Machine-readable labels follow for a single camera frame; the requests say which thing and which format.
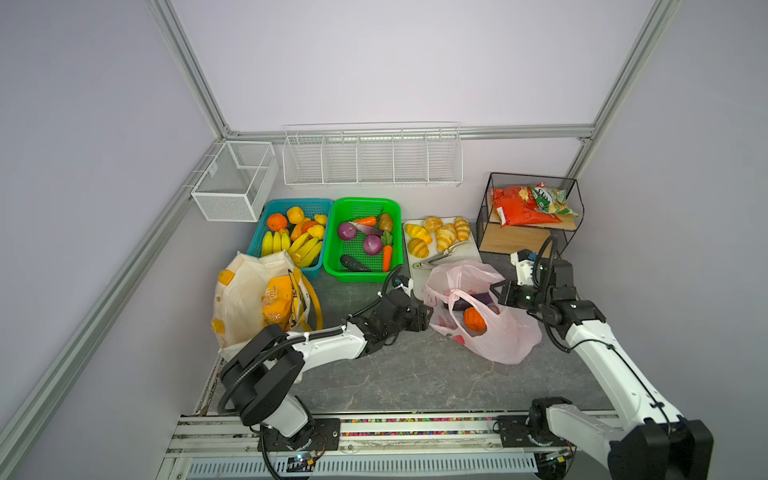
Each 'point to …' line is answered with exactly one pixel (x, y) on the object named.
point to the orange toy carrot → (387, 258)
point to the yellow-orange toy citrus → (295, 214)
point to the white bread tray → (419, 276)
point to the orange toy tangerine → (277, 222)
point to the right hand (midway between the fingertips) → (493, 288)
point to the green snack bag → (551, 201)
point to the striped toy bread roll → (418, 248)
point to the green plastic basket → (363, 239)
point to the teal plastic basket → (310, 207)
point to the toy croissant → (446, 237)
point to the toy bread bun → (432, 223)
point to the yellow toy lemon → (316, 230)
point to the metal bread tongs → (422, 263)
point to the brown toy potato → (385, 222)
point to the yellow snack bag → (277, 302)
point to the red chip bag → (516, 206)
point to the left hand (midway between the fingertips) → (426, 313)
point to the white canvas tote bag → (237, 310)
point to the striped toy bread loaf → (418, 232)
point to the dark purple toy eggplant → (461, 304)
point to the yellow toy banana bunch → (304, 250)
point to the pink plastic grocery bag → (510, 336)
